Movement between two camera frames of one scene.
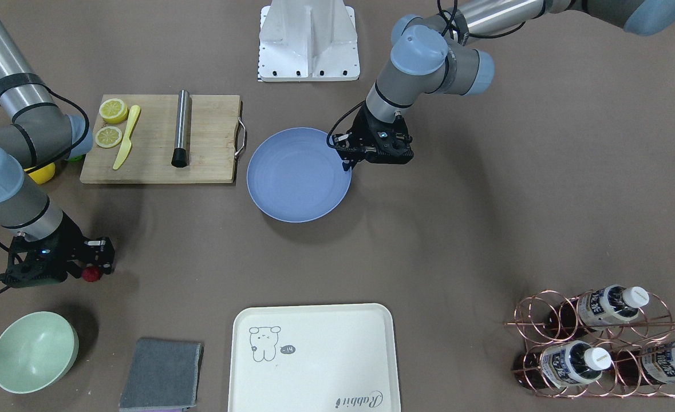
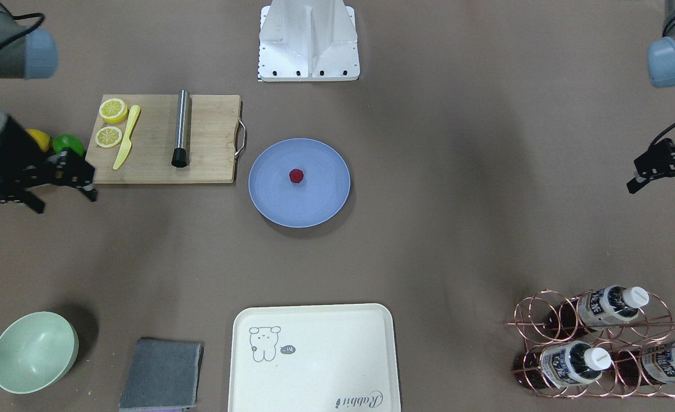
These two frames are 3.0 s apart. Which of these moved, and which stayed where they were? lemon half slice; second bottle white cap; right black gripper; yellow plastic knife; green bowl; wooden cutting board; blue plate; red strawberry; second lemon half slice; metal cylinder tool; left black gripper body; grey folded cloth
Moved: right black gripper; red strawberry; blue plate; left black gripper body
Stayed: grey folded cloth; second bottle white cap; yellow plastic knife; metal cylinder tool; second lemon half slice; green bowl; wooden cutting board; lemon half slice
